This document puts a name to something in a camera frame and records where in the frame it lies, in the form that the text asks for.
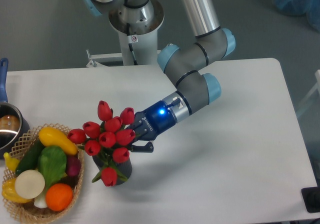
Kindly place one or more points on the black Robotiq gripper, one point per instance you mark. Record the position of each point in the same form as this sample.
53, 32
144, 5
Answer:
150, 123

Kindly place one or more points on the red tulip bouquet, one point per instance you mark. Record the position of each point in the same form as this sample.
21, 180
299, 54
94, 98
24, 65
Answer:
109, 140

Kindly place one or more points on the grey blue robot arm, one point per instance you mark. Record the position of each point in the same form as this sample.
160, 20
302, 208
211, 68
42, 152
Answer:
193, 90

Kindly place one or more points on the dark grey ribbed vase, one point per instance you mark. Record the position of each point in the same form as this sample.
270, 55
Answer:
112, 173

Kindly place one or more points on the purple red onion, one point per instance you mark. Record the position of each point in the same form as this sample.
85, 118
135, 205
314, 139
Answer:
73, 166

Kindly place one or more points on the green lettuce leaf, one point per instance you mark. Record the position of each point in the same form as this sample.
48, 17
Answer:
52, 165

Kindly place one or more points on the yellow squash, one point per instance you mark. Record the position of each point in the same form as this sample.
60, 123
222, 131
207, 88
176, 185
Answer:
50, 136

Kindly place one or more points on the orange fruit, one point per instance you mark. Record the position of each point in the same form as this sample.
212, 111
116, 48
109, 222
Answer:
58, 197

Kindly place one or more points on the woven wicker basket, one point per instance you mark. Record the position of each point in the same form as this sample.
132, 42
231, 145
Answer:
27, 213

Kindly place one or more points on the dark green cucumber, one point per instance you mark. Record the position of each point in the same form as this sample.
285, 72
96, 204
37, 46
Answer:
30, 158

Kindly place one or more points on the white round radish slice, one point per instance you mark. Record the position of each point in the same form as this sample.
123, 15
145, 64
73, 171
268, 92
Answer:
29, 184

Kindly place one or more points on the dark blue saucepan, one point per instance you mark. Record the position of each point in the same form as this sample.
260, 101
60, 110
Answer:
12, 123

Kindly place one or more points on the yellow bell pepper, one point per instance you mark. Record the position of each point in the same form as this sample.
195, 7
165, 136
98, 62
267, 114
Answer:
10, 194

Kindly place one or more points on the black device at edge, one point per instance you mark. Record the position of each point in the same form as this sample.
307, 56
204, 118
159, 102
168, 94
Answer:
311, 198

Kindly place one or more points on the blue plastic bag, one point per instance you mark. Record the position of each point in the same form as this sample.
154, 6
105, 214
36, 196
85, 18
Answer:
309, 8

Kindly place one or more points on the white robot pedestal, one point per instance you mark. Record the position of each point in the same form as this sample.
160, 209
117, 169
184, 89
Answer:
137, 30

